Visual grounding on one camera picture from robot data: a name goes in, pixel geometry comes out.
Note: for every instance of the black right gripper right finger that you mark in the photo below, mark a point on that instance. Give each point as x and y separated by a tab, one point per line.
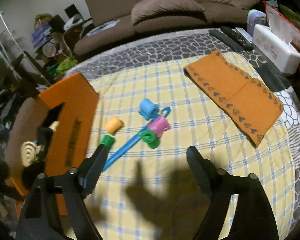
253	218

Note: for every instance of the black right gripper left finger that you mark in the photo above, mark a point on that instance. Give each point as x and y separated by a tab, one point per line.
40	219

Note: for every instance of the cream spiral paddle brush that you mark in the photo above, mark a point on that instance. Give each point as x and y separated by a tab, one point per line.
36	151

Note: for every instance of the small green hair roller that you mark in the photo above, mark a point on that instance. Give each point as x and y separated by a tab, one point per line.
108	141

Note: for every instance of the orange cloth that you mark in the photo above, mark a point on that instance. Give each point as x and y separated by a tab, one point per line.
246	100

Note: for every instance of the blue plastic hair clip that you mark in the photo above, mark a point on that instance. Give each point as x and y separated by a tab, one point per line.
134	140

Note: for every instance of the orange hair roller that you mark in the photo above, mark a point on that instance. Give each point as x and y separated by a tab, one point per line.
113	125

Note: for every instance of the magenta hair roller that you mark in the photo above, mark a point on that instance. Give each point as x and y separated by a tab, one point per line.
159	126

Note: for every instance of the blue hair roller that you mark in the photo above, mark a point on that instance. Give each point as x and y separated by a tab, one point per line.
147	109

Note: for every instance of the orange cardboard box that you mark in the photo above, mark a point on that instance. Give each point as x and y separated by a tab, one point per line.
75	101

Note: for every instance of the green bag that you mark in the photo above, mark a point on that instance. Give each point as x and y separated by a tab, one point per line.
61	68

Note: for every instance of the round tin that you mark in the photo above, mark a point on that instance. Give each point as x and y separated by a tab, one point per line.
50	48

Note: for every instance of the yellow plaid tablecloth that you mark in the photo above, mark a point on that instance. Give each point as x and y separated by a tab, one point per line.
152	193

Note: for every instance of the white tissue box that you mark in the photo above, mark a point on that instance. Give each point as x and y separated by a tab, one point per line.
284	56

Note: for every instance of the black remote control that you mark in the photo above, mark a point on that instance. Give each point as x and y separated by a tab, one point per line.
244	43
226	40

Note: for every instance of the white lamp device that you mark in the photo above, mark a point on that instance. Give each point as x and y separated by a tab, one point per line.
74	21

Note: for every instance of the papers on sofa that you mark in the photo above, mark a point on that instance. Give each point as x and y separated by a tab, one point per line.
103	27

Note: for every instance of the grey pebble pattern cloth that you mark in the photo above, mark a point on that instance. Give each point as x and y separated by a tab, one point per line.
197	44

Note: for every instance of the purple container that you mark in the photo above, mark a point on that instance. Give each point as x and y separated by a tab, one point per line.
255	17

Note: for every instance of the brown sofa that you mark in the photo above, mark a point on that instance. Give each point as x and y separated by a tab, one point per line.
103	11

